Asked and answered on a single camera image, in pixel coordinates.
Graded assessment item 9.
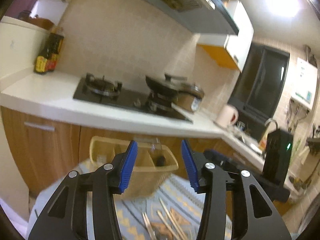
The white water heater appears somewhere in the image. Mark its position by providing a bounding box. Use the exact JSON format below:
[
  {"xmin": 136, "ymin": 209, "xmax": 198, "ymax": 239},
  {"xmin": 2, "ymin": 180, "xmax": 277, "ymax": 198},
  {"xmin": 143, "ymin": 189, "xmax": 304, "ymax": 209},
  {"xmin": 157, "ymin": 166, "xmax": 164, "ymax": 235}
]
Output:
[{"xmin": 291, "ymin": 58, "xmax": 318, "ymax": 111}]

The clear plastic spoon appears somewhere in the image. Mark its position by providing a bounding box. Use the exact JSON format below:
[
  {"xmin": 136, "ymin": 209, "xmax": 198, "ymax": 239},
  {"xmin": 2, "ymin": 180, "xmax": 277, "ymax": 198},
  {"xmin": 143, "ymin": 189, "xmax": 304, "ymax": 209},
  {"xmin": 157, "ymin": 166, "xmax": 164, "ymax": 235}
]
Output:
[{"xmin": 150, "ymin": 138, "xmax": 162, "ymax": 156}]

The grey range hood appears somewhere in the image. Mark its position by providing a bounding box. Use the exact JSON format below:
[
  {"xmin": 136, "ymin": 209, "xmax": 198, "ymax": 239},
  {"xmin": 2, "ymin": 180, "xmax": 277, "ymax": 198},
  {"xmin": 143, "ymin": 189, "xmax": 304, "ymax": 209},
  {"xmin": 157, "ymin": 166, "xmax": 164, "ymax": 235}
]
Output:
[{"xmin": 145, "ymin": 0, "xmax": 239, "ymax": 35}]

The white and orange wall cabinet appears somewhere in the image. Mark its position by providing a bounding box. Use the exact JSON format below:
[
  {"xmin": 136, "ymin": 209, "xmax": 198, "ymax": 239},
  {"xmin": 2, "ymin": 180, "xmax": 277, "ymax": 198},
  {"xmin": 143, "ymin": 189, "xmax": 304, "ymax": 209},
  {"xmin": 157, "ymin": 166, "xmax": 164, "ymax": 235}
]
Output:
[{"xmin": 197, "ymin": 0, "xmax": 254, "ymax": 71}]

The beige plastic utensil basket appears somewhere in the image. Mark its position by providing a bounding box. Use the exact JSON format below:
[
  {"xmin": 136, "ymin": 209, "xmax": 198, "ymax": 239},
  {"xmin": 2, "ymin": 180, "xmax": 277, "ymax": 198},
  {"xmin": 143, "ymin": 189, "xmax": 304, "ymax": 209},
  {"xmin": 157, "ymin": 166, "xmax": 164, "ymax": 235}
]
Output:
[{"xmin": 89, "ymin": 136, "xmax": 178, "ymax": 200}]

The wooden chopstick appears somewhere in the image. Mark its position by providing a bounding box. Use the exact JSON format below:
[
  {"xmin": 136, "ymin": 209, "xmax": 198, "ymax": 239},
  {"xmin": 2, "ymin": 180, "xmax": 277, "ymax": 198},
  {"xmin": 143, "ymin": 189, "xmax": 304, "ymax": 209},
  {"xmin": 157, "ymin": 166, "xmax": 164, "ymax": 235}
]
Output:
[
  {"xmin": 159, "ymin": 198, "xmax": 188, "ymax": 240},
  {"xmin": 142, "ymin": 212, "xmax": 157, "ymax": 240},
  {"xmin": 156, "ymin": 210, "xmax": 183, "ymax": 240}
]

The chrome sink faucet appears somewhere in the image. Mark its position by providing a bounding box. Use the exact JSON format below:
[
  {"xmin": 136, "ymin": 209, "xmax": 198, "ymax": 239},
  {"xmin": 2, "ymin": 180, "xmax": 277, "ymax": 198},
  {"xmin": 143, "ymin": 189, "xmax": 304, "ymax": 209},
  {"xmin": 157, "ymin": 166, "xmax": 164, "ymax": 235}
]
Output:
[{"xmin": 264, "ymin": 118, "xmax": 278, "ymax": 133}]

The dark window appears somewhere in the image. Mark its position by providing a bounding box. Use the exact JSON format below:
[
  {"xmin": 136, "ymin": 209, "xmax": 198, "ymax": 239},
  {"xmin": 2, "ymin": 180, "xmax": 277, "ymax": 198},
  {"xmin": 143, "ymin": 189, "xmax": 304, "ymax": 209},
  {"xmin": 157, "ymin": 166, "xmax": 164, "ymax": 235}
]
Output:
[{"xmin": 228, "ymin": 42, "xmax": 290, "ymax": 141}]

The black wok with lid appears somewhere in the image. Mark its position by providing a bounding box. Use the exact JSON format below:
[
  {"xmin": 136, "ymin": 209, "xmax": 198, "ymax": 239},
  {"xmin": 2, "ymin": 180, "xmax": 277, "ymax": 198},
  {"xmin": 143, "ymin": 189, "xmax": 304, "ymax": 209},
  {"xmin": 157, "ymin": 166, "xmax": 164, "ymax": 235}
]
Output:
[{"xmin": 145, "ymin": 74, "xmax": 187, "ymax": 97}]

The black gas stove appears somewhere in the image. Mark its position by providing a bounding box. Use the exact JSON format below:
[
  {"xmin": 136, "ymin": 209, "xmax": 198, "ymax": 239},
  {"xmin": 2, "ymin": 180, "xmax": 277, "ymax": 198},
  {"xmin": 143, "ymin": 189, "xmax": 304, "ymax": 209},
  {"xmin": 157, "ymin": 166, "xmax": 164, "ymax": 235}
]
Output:
[{"xmin": 73, "ymin": 73, "xmax": 192, "ymax": 122}]

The large soy sauce bottle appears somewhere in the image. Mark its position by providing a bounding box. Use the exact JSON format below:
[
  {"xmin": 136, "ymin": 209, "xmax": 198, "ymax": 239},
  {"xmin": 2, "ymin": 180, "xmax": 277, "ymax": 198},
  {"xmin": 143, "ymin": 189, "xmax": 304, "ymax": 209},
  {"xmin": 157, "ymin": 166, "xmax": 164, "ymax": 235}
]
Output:
[{"xmin": 47, "ymin": 27, "xmax": 64, "ymax": 72}]

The dark soy sauce bottle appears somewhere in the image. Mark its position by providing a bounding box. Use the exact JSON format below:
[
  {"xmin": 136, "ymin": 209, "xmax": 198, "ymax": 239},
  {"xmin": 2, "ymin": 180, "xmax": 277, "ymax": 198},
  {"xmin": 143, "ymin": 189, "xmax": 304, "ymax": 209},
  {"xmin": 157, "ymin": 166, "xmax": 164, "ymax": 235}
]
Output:
[{"xmin": 34, "ymin": 40, "xmax": 50, "ymax": 74}]

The white electric kettle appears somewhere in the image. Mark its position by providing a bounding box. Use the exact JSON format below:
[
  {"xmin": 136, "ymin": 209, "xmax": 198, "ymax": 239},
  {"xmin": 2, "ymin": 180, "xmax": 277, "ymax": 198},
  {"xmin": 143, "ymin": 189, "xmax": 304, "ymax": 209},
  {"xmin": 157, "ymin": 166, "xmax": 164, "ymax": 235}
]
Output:
[{"xmin": 215, "ymin": 104, "xmax": 239, "ymax": 128}]

